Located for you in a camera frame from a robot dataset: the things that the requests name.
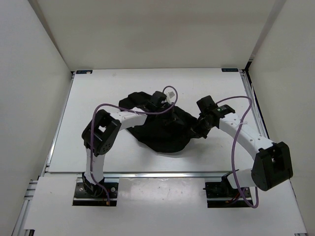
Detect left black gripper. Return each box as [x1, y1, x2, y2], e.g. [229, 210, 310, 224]
[155, 103, 184, 126]

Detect black skirt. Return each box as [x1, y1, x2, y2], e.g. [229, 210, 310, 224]
[119, 91, 197, 153]

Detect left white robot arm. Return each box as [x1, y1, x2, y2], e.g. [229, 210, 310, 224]
[82, 87, 185, 197]

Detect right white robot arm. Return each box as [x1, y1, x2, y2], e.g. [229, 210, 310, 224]
[194, 105, 293, 197]

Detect right blue corner label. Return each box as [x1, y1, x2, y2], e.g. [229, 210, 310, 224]
[221, 68, 239, 72]

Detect blue corner label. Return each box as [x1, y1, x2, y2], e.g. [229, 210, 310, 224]
[76, 70, 93, 74]
[221, 68, 239, 72]

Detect white front cover panel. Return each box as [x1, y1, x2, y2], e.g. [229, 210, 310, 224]
[25, 177, 306, 236]

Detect left blue corner label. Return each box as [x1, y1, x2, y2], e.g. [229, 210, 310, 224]
[76, 70, 93, 74]

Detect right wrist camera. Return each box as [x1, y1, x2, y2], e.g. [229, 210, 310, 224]
[196, 95, 218, 115]

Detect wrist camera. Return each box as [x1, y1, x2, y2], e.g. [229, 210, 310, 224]
[196, 95, 218, 115]
[149, 91, 167, 109]

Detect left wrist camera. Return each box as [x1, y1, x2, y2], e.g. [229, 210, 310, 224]
[149, 91, 167, 109]

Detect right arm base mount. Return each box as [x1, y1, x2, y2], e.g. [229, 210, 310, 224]
[203, 181, 249, 208]

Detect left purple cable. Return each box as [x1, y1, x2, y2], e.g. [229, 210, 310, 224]
[88, 85, 178, 206]

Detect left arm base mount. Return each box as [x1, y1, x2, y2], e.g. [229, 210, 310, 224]
[72, 180, 119, 207]

